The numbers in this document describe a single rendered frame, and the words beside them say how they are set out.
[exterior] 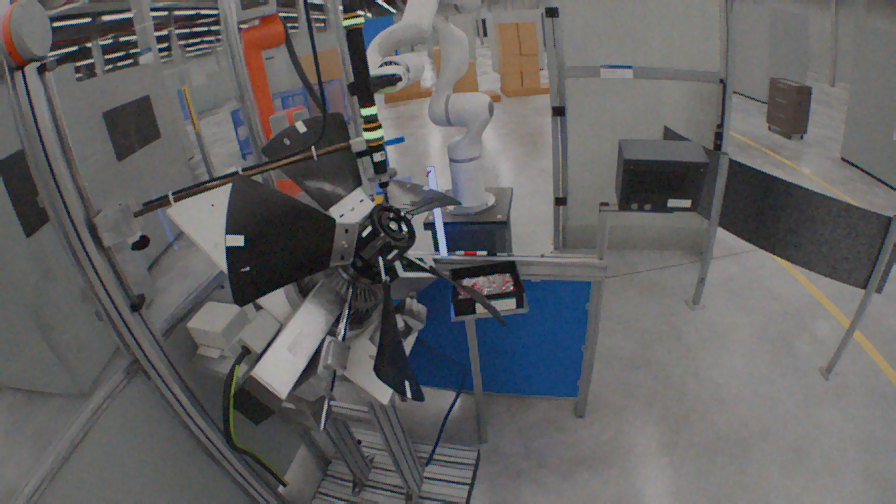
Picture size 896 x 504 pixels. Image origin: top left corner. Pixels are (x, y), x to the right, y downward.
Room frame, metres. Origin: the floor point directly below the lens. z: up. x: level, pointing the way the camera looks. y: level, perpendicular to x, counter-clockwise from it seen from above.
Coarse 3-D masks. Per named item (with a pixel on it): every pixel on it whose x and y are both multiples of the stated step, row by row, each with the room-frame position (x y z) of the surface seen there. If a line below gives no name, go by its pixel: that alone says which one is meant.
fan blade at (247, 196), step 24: (240, 192) 0.62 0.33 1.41; (264, 192) 0.65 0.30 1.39; (240, 216) 0.60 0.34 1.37; (264, 216) 0.62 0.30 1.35; (288, 216) 0.65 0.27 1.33; (312, 216) 0.69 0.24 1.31; (264, 240) 0.60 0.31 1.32; (288, 240) 0.63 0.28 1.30; (312, 240) 0.67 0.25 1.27; (264, 264) 0.59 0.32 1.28; (288, 264) 0.62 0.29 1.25; (312, 264) 0.66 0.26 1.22; (240, 288) 0.54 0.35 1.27; (264, 288) 0.57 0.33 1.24
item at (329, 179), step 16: (336, 112) 1.02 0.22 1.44; (288, 128) 0.94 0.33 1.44; (320, 128) 0.96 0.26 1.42; (336, 128) 0.97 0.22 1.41; (272, 144) 0.90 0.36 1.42; (304, 144) 0.92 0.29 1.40; (320, 144) 0.92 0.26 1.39; (336, 144) 0.93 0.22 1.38; (320, 160) 0.90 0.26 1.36; (336, 160) 0.90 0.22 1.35; (352, 160) 0.91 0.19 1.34; (288, 176) 0.87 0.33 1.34; (304, 176) 0.87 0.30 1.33; (320, 176) 0.87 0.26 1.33; (336, 176) 0.87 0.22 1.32; (352, 176) 0.88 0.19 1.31; (320, 192) 0.85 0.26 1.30; (336, 192) 0.85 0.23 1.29
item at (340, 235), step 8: (336, 224) 0.72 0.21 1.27; (344, 224) 0.73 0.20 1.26; (352, 224) 0.75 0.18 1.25; (336, 232) 0.72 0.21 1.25; (344, 232) 0.73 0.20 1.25; (352, 232) 0.75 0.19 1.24; (336, 240) 0.72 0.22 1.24; (344, 240) 0.73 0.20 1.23; (352, 240) 0.74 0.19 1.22; (336, 248) 0.71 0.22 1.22; (344, 248) 0.73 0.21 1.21; (352, 248) 0.74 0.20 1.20; (336, 256) 0.71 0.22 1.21; (344, 256) 0.72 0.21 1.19; (352, 256) 0.74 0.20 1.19; (336, 264) 0.71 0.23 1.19; (344, 264) 0.72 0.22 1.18
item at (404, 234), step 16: (384, 208) 0.80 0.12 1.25; (368, 224) 0.75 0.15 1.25; (384, 224) 0.76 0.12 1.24; (400, 224) 0.79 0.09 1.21; (368, 240) 0.73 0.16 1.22; (384, 240) 0.72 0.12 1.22; (400, 240) 0.75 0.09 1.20; (368, 256) 0.73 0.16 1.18; (384, 256) 0.73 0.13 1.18; (400, 256) 0.75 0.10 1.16; (352, 272) 0.73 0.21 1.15; (368, 272) 0.75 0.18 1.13
